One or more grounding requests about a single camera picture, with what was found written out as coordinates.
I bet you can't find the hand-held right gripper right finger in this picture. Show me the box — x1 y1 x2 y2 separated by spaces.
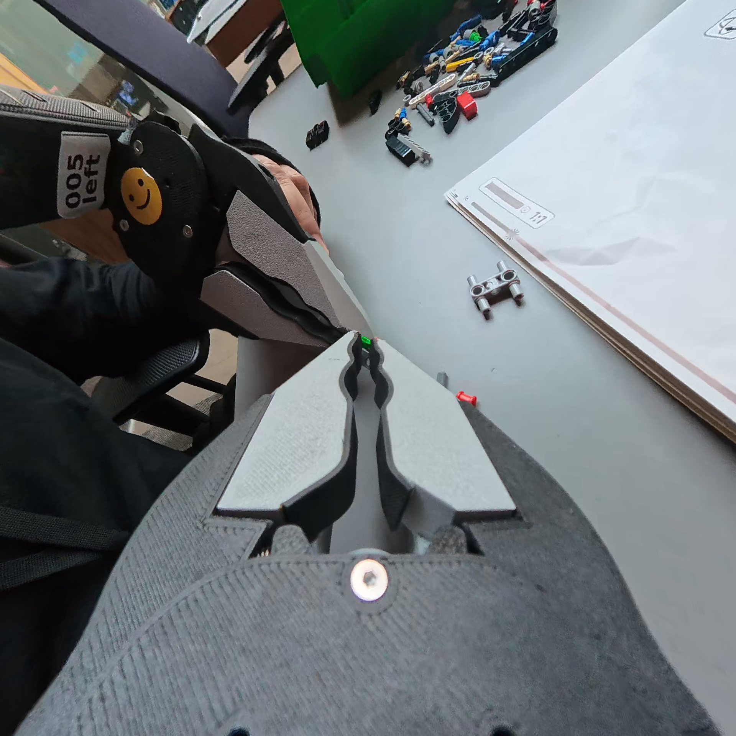
368 338 517 541

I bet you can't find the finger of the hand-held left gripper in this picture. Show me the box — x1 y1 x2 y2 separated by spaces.
198 266 347 348
226 189 376 340

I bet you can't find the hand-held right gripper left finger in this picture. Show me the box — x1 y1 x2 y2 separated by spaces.
215 332 360 546

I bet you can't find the person's left forearm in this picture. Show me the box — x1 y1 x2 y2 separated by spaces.
0 256 205 383

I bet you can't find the grey lego connector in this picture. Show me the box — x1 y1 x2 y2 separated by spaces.
467 260 525 320

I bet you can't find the pile of loose lego pieces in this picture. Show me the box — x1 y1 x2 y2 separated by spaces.
368 0 560 169

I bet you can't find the lego instruction booklet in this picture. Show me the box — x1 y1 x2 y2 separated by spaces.
444 0 736 445

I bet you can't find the person's left hand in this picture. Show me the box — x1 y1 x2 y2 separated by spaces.
252 152 330 254

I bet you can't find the black mesh office chair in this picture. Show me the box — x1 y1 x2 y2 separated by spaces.
80 330 238 455

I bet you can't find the dark office chair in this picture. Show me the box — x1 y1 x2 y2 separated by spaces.
34 0 304 139

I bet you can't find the green plastic bin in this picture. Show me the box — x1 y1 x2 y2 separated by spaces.
280 0 455 99

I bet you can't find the black webbing strap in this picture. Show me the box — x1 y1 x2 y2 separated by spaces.
0 506 136 590

